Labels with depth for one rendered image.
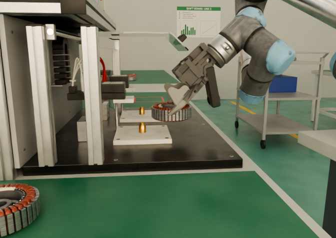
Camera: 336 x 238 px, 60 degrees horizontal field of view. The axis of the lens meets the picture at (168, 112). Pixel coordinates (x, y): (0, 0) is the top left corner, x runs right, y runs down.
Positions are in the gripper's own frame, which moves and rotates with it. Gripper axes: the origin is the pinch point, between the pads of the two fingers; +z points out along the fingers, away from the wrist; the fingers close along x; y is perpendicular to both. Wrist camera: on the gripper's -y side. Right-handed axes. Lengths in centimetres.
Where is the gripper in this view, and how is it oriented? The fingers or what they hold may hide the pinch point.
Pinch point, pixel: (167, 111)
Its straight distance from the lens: 81.0
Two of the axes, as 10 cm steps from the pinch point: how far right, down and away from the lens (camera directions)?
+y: -6.9, -6.9, -2.1
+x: 1.0, 2.0, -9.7
